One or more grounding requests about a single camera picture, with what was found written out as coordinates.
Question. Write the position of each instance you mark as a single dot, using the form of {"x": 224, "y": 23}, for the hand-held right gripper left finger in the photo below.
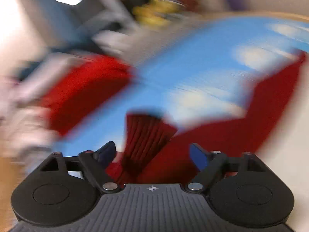
{"x": 107, "y": 153}

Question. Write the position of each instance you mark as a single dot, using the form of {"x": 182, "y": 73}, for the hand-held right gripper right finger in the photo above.
{"x": 199, "y": 157}

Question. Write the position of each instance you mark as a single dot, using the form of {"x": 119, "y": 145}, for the dark red knitted cardigan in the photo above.
{"x": 217, "y": 137}

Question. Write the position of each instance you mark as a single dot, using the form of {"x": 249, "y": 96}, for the folded red knitted blanket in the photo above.
{"x": 84, "y": 89}

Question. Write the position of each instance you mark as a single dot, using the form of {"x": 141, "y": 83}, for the folded grey-white fuzzy blanket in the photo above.
{"x": 24, "y": 130}

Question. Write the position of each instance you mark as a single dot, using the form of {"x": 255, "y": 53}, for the folded cream blanket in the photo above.
{"x": 31, "y": 87}

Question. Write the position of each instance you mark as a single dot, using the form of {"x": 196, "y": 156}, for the yellow plush toy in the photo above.
{"x": 154, "y": 15}

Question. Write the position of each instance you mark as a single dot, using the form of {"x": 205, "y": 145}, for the wooden bed frame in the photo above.
{"x": 12, "y": 181}

